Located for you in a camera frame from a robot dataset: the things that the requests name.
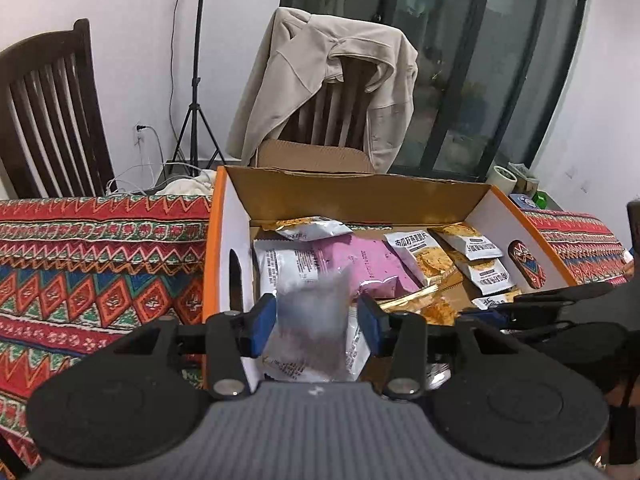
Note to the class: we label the small cardboard box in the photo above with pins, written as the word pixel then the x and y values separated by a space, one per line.
pixel 527 180

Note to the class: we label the wooden chair with jacket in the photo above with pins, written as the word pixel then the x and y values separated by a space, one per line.
pixel 330 110

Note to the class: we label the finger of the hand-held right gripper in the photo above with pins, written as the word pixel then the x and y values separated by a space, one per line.
pixel 520 322
pixel 565 294

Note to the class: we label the dark wooden chair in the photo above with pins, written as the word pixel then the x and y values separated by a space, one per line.
pixel 50 110

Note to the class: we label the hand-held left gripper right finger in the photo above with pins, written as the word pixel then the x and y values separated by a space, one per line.
pixel 372 325

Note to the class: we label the pile of assorted packets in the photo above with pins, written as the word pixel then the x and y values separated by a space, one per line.
pixel 370 260

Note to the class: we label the white cloth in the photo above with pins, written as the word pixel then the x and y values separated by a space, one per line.
pixel 192 182

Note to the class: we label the red patterned tablecloth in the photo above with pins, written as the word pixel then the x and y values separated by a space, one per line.
pixel 100 260

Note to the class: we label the beige jacket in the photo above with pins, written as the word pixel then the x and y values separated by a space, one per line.
pixel 300 70

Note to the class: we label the grey snack packet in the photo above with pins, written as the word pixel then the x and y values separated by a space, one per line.
pixel 312 315

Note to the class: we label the orange cardboard box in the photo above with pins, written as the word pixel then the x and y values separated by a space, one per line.
pixel 350 195

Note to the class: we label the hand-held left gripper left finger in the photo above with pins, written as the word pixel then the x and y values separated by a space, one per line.
pixel 262 322

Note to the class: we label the white wall socket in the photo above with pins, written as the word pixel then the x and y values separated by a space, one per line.
pixel 140 135

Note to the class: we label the white tape roll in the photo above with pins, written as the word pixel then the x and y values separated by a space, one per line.
pixel 504 177

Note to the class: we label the small blue tin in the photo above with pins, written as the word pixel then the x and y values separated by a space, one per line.
pixel 524 201

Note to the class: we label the black sliding glass door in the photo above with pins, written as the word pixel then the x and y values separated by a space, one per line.
pixel 452 85

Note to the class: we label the black tripod stand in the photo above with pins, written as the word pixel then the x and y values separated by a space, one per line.
pixel 196 60

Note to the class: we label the small green box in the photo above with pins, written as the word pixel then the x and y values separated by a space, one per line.
pixel 540 201

